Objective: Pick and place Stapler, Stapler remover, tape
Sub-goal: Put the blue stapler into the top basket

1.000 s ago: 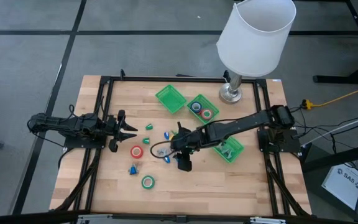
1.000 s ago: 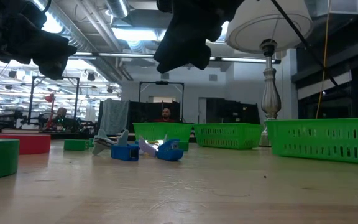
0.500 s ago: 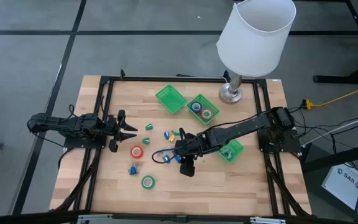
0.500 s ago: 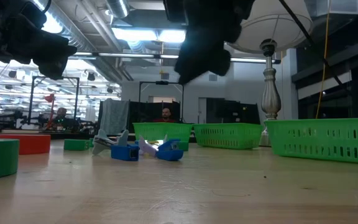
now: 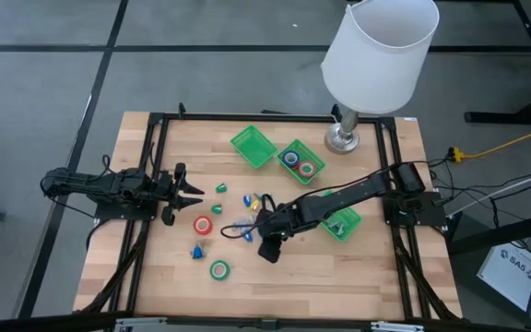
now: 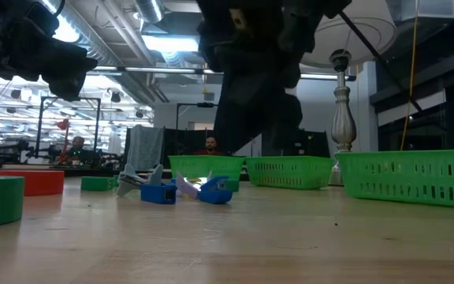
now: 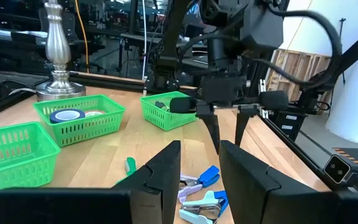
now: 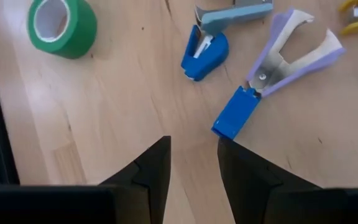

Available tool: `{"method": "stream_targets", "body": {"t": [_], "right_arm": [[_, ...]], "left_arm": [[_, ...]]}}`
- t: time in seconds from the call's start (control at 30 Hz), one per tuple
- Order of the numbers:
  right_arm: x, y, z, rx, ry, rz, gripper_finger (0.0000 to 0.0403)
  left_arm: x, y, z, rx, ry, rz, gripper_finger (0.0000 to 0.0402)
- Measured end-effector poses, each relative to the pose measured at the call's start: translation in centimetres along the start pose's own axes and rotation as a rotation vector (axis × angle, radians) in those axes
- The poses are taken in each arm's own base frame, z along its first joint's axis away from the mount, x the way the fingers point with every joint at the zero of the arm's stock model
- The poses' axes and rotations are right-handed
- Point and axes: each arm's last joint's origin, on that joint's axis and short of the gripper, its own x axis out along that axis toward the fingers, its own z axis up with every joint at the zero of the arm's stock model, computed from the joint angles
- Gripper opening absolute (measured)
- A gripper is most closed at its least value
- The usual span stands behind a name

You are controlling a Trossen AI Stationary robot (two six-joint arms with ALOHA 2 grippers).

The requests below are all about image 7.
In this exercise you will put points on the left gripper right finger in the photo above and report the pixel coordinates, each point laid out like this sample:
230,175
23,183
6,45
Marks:
247,193

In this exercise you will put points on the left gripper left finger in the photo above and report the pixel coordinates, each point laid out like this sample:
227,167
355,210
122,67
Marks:
160,186

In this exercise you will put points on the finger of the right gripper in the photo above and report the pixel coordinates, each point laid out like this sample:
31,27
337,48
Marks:
211,124
241,124

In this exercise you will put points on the purple staple remover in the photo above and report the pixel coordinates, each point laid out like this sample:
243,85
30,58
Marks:
191,188

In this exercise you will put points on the green binder clip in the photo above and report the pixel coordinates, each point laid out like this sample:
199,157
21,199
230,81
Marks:
131,163

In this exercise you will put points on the light blue staple remover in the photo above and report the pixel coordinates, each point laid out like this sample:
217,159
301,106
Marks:
207,197

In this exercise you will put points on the dark blue tape roll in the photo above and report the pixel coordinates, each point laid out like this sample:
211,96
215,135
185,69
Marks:
57,118

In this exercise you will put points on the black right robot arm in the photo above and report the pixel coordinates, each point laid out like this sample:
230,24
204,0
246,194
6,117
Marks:
176,31

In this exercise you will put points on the red tape roll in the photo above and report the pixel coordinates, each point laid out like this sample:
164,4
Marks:
95,113

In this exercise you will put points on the black box white labels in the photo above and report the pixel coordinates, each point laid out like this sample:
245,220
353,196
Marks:
287,130

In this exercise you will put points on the green plastic basket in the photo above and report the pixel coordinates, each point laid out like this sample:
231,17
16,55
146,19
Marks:
11,174
160,119
89,130

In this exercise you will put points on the wooden pallet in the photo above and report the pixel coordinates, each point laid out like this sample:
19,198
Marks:
297,65

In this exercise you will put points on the white pole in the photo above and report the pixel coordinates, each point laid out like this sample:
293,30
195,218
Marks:
144,37

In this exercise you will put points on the white shade silver table lamp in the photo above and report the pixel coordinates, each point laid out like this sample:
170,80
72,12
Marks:
57,46

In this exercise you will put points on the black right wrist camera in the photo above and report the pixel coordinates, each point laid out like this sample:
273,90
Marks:
263,28

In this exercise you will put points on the small table-level camera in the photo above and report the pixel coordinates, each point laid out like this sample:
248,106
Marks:
337,169

